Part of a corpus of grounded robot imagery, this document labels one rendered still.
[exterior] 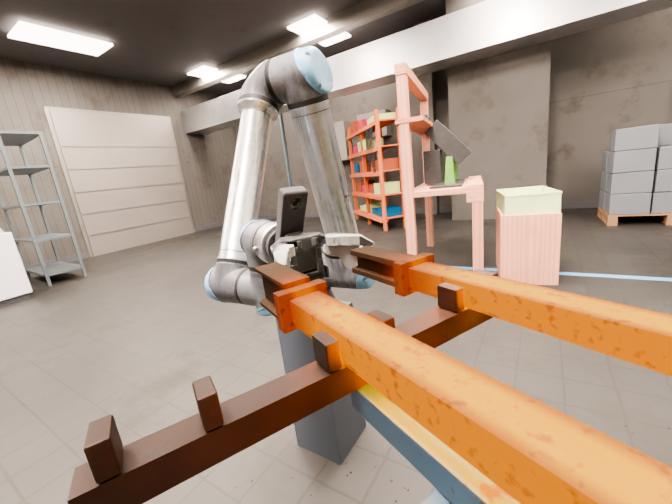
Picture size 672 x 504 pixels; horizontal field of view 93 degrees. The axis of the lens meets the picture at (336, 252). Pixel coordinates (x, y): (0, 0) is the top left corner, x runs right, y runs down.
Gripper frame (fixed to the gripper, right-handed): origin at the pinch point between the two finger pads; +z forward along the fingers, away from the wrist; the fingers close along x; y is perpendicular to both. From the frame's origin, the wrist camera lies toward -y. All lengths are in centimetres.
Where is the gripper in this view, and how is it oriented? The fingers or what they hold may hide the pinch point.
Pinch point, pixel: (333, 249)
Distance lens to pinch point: 46.4
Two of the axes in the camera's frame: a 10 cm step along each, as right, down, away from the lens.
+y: 1.2, 9.6, 2.4
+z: 5.2, 1.4, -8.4
